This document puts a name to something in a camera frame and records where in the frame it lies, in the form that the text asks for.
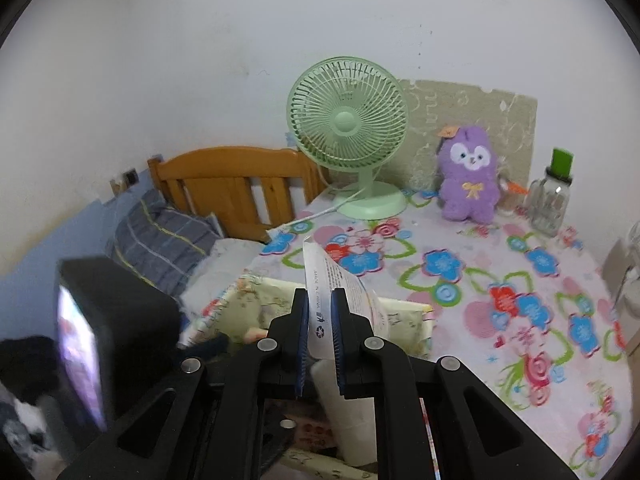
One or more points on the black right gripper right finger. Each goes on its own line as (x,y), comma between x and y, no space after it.
(433,420)

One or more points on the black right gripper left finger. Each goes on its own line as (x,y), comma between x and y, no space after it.
(199,427)

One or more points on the pink tissue pack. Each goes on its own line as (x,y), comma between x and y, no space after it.
(312,435)

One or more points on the yellow fabric storage box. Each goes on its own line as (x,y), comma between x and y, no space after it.
(249,306)

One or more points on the white paper package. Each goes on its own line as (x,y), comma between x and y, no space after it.
(322,277)

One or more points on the white towel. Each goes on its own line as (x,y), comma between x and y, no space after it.
(352,421)

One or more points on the blue plaid pillow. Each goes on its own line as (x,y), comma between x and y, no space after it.
(161,244)

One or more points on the crumpled white cloth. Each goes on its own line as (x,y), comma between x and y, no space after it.
(23,426)

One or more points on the floral tablecloth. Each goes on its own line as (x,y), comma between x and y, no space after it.
(530,316)

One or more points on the white pillow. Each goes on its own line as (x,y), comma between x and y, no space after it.
(226,262)

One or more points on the wooden bed headboard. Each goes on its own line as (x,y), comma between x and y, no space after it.
(248,189)

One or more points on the white standing fan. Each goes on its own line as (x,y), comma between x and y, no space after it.
(626,284)

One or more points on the toothpick holder orange lid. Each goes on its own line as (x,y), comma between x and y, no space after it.
(512,195)

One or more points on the glass jar green lid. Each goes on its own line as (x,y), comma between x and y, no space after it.
(547,198)

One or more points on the purple plush toy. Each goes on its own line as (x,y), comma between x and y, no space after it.
(468,167)

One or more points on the green desk fan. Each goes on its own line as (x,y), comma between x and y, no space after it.
(351,115)

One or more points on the beige patterned board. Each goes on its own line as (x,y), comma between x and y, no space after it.
(509,119)

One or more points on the wall socket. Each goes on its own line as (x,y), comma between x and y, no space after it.
(130,178)

